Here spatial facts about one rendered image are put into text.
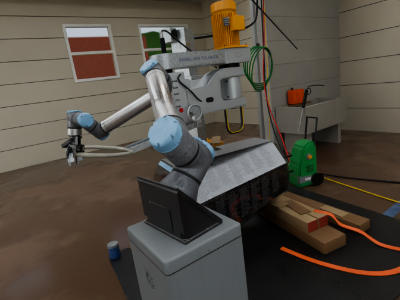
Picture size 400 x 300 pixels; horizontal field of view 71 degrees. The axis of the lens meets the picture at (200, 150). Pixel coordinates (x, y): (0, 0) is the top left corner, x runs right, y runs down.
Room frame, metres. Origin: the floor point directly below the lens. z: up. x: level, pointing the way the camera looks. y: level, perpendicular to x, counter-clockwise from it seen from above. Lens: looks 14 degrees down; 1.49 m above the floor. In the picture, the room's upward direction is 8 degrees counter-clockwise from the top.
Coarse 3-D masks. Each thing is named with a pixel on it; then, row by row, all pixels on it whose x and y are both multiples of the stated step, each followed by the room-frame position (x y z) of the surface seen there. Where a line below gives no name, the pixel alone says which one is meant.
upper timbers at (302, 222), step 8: (272, 208) 2.57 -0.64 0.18; (280, 208) 2.47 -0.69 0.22; (288, 208) 2.45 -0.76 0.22; (312, 208) 2.38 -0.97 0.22; (280, 216) 2.46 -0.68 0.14; (288, 216) 2.36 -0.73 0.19; (296, 216) 2.28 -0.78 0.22; (304, 216) 2.26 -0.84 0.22; (312, 216) 2.26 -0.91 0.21; (320, 216) 2.23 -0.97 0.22; (296, 224) 2.26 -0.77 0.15; (304, 224) 2.18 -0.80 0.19; (312, 224) 2.17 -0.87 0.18; (320, 224) 2.21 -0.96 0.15
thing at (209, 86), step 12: (216, 72) 2.59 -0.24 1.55; (228, 72) 2.65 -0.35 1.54; (240, 72) 2.72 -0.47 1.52; (204, 84) 2.57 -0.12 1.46; (216, 84) 2.57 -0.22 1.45; (192, 96) 2.44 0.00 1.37; (204, 96) 2.50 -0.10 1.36; (216, 96) 2.56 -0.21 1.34; (192, 108) 2.43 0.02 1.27; (204, 108) 2.49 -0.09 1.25; (216, 108) 2.55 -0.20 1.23; (228, 108) 2.64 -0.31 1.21
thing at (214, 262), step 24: (144, 240) 1.11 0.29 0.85; (168, 240) 1.09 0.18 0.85; (216, 240) 1.07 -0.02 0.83; (240, 240) 1.15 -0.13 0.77; (144, 264) 1.13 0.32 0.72; (168, 264) 0.94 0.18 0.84; (192, 264) 1.00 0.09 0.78; (216, 264) 1.06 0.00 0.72; (240, 264) 1.14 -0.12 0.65; (144, 288) 1.19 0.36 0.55; (168, 288) 0.94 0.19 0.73; (192, 288) 0.99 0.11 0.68; (216, 288) 1.05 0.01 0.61; (240, 288) 1.13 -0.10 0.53
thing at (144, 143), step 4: (188, 124) 2.57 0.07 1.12; (192, 124) 2.46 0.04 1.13; (196, 124) 2.48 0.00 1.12; (200, 124) 2.46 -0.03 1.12; (188, 128) 2.44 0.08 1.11; (192, 128) 2.46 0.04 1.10; (140, 140) 2.32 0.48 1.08; (144, 140) 2.34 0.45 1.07; (148, 140) 2.24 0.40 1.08; (132, 144) 2.28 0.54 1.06; (136, 144) 2.30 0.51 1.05; (140, 144) 2.20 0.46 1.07; (144, 144) 2.22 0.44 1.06; (148, 144) 2.24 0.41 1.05; (132, 148) 2.17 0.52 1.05; (136, 148) 2.18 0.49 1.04; (140, 148) 2.20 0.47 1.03; (144, 148) 2.22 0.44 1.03
